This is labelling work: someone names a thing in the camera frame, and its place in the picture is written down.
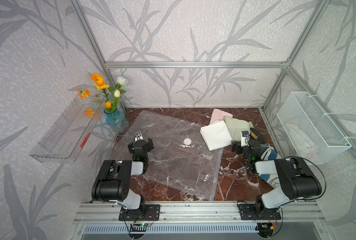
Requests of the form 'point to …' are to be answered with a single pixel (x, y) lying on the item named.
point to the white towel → (216, 135)
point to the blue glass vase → (116, 121)
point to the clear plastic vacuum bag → (180, 159)
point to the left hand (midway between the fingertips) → (141, 139)
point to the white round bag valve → (187, 141)
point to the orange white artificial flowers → (112, 94)
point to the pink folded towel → (219, 115)
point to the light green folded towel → (235, 127)
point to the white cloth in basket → (304, 144)
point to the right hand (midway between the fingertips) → (239, 139)
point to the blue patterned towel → (270, 153)
